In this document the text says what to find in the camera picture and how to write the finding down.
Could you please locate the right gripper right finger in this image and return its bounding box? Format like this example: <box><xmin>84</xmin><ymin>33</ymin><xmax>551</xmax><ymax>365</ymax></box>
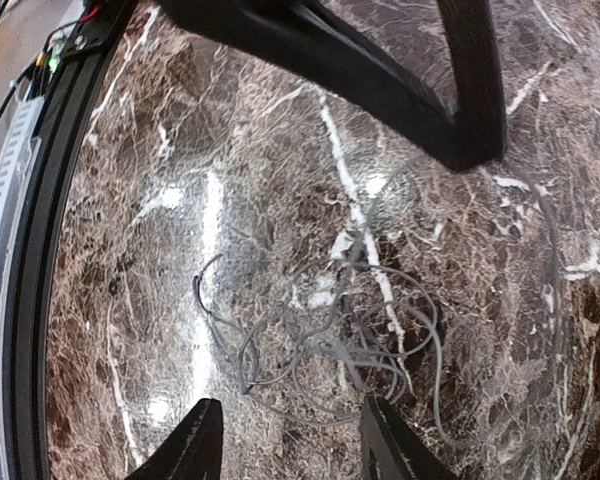
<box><xmin>359</xmin><ymin>394</ymin><xmax>457</xmax><ymax>480</ymax></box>

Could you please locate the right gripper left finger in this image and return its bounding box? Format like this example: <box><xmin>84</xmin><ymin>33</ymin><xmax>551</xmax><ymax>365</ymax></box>
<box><xmin>126</xmin><ymin>398</ymin><xmax>224</xmax><ymax>480</ymax></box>

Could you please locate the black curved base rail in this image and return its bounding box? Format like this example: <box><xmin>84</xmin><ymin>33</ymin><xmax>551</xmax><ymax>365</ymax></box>
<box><xmin>0</xmin><ymin>1</ymin><xmax>137</xmax><ymax>479</ymax></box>

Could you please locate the grey cable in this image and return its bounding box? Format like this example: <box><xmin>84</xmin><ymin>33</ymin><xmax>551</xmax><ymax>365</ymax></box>
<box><xmin>192</xmin><ymin>194</ymin><xmax>449</xmax><ymax>436</ymax></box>

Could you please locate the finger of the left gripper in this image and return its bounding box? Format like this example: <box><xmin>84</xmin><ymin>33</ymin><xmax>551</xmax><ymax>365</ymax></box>
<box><xmin>160</xmin><ymin>0</ymin><xmax>460</xmax><ymax>170</ymax></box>
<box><xmin>438</xmin><ymin>1</ymin><xmax>507</xmax><ymax>168</ymax></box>

